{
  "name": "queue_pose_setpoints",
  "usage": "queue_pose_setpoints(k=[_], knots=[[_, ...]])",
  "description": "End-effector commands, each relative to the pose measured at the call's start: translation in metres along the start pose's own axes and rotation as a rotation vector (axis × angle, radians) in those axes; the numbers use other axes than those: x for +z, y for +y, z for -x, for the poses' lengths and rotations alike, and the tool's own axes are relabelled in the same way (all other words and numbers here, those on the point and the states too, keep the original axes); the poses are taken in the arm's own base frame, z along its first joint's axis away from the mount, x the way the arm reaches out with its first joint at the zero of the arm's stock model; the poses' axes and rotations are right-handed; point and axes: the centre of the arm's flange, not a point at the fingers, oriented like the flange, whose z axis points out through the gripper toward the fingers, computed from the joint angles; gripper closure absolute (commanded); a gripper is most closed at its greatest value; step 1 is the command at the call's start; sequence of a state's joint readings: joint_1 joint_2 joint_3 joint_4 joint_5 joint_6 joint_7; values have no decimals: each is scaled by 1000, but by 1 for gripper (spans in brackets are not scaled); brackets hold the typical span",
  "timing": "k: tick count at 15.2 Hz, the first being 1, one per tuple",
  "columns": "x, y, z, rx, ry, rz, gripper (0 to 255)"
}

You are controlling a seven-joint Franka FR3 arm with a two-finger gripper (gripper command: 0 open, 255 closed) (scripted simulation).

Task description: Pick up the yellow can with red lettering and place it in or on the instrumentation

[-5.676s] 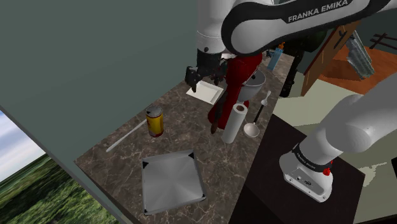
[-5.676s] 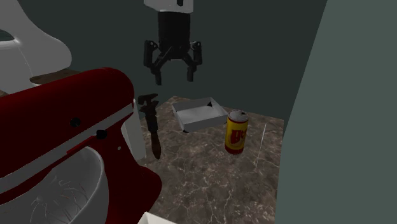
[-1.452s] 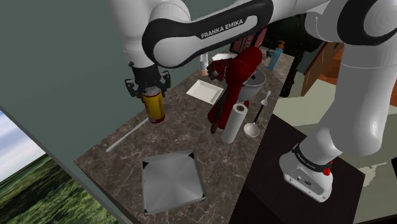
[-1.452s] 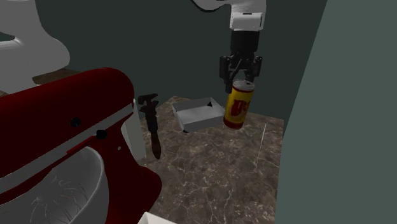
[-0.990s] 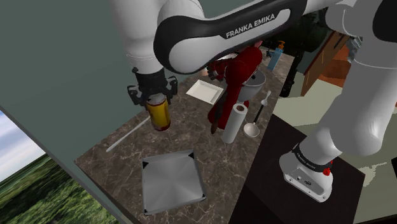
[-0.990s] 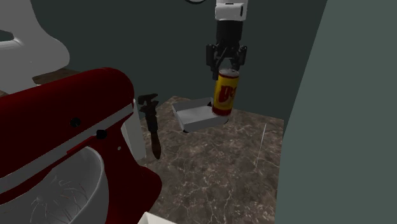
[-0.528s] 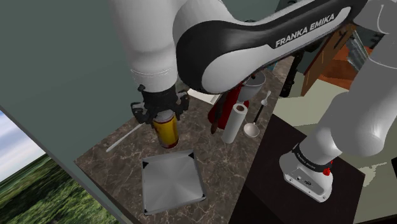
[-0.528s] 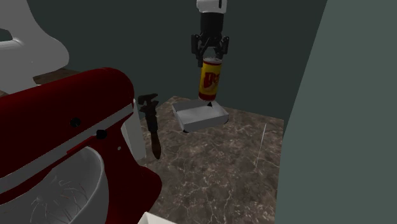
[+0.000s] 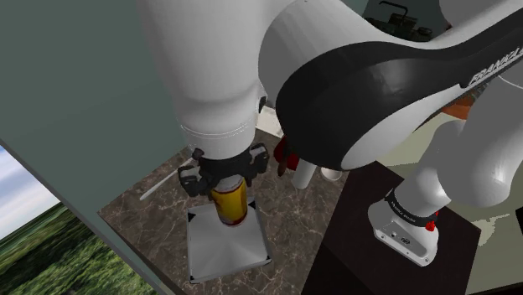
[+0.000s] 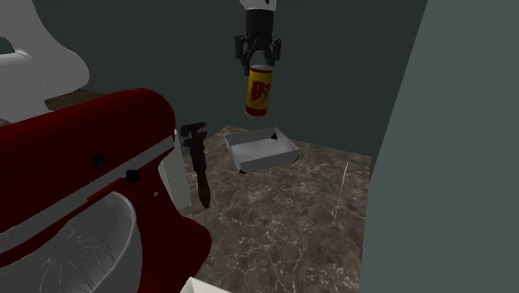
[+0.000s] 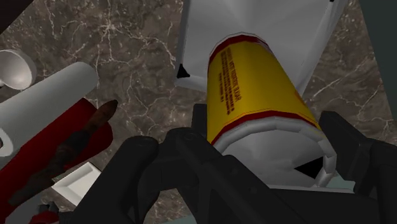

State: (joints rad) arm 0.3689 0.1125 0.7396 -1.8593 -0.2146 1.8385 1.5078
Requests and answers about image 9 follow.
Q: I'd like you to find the window with green field view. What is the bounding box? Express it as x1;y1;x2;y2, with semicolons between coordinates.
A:
0;143;161;295

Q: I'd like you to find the red and brown object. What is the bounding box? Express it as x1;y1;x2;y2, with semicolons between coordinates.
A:
272;136;302;178

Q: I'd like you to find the yellow and red can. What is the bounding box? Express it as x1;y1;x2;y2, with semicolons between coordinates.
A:
210;175;249;228

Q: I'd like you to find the grey square tray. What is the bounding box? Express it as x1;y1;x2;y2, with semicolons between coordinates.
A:
186;196;273;285

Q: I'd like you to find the dark sink with faucet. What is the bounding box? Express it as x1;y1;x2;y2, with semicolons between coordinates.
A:
362;0;451;43

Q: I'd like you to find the white flat object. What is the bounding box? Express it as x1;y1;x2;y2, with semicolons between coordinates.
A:
254;106;285;138

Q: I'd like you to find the orange object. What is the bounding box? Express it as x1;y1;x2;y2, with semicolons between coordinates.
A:
440;94;476;121

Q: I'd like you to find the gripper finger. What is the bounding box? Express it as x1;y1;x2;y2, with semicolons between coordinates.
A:
244;142;271;178
178;164;212;198

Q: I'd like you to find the white cylinder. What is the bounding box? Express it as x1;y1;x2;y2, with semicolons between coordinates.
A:
291;158;318;190

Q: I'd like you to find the white cup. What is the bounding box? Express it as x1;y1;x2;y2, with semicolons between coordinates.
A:
319;166;344;182

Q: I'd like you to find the dark robot stand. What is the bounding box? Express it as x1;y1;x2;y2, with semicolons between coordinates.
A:
301;160;483;295

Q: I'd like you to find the white thin stick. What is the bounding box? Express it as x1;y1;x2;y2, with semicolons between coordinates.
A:
139;157;195;202

